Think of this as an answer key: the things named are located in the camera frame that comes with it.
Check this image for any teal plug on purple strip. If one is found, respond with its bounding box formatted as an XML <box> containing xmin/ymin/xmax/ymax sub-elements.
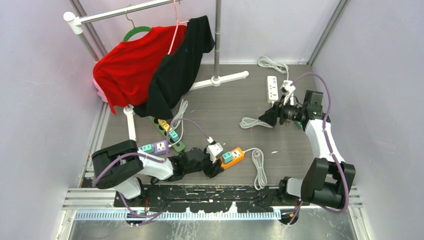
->
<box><xmin>141</xmin><ymin>144</ymin><xmax>155</xmax><ymax>154</ymax></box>

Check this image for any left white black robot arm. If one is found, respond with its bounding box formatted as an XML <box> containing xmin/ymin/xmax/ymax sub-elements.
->
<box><xmin>91</xmin><ymin>140</ymin><xmax>224</xmax><ymax>207</ymax></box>

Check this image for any orange power strip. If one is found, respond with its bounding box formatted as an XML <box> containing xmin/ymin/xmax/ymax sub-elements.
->
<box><xmin>217</xmin><ymin>147</ymin><xmax>268</xmax><ymax>191</ymax></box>

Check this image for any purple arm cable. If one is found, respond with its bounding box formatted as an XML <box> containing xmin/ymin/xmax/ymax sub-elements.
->
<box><xmin>91</xmin><ymin>117</ymin><xmax>215</xmax><ymax>227</ymax></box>
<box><xmin>291</xmin><ymin>72</ymin><xmax>351</xmax><ymax>226</ymax></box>

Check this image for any long white power strip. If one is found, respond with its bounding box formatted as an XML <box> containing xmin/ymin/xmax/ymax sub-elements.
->
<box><xmin>257</xmin><ymin>56</ymin><xmax>295</xmax><ymax>105</ymax></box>

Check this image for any black t-shirt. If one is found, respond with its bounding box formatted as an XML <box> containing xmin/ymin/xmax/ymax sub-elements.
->
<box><xmin>133</xmin><ymin>15</ymin><xmax>215</xmax><ymax>120</ymax></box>

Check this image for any yellow plug on green strip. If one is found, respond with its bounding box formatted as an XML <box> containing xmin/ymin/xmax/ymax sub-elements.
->
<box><xmin>157</xmin><ymin>119</ymin><xmax>168</xmax><ymax>128</ymax></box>

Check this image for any green clothes hanger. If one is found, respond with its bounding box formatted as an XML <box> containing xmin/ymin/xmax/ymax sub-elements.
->
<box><xmin>122</xmin><ymin>10</ymin><xmax>152</xmax><ymax>42</ymax></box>

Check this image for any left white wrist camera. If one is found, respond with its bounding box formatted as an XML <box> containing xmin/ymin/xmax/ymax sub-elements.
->
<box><xmin>206</xmin><ymin>142</ymin><xmax>224</xmax><ymax>163</ymax></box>

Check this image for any purple power strip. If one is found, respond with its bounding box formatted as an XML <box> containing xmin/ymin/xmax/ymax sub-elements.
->
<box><xmin>139</xmin><ymin>99</ymin><xmax>190</xmax><ymax>157</ymax></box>

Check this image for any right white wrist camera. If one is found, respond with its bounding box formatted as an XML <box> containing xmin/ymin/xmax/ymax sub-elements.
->
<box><xmin>280</xmin><ymin>80</ymin><xmax>296</xmax><ymax>106</ymax></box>

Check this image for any teal plug on green strip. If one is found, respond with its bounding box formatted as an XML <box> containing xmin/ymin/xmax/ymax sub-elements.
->
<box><xmin>168</xmin><ymin>130</ymin><xmax>180</xmax><ymax>143</ymax></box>

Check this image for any teal plug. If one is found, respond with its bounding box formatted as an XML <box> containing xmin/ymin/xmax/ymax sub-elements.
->
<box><xmin>141</xmin><ymin>144</ymin><xmax>155</xmax><ymax>154</ymax></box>
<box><xmin>168</xmin><ymin>130</ymin><xmax>180</xmax><ymax>143</ymax></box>
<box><xmin>222</xmin><ymin>151</ymin><xmax>233</xmax><ymax>164</ymax></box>

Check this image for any white metal clothes rack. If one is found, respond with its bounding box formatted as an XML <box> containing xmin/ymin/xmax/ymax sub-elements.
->
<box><xmin>62</xmin><ymin>0</ymin><xmax>250</xmax><ymax>141</ymax></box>

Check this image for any pink clothes hanger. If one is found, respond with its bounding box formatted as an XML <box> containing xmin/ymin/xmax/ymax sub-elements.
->
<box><xmin>167</xmin><ymin>0</ymin><xmax>189</xmax><ymax>55</ymax></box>

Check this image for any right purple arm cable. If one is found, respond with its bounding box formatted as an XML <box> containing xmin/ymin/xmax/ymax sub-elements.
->
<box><xmin>291</xmin><ymin>72</ymin><xmax>351</xmax><ymax>226</ymax></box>

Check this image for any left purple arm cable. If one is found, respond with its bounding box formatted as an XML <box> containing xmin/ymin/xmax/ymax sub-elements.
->
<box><xmin>91</xmin><ymin>117</ymin><xmax>215</xmax><ymax>227</ymax></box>

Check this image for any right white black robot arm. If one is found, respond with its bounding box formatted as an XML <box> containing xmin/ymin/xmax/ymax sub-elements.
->
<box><xmin>259</xmin><ymin>90</ymin><xmax>356</xmax><ymax>213</ymax></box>

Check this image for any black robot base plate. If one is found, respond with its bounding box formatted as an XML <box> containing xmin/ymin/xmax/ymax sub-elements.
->
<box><xmin>113</xmin><ymin>184</ymin><xmax>300</xmax><ymax>224</ymax></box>

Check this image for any short white power strip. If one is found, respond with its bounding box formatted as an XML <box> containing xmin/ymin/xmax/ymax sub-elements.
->
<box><xmin>239</xmin><ymin>76</ymin><xmax>279</xmax><ymax>129</ymax></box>

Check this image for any red t-shirt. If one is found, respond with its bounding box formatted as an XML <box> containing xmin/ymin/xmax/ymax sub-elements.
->
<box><xmin>92</xmin><ymin>25</ymin><xmax>187</xmax><ymax>114</ymax></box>

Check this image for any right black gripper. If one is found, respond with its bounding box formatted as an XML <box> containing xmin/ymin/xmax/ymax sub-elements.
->
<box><xmin>258</xmin><ymin>94</ymin><xmax>306</xmax><ymax>128</ymax></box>

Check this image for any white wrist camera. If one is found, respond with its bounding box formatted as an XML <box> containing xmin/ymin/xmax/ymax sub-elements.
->
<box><xmin>280</xmin><ymin>80</ymin><xmax>296</xmax><ymax>106</ymax></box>
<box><xmin>206</xmin><ymin>142</ymin><xmax>224</xmax><ymax>163</ymax></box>

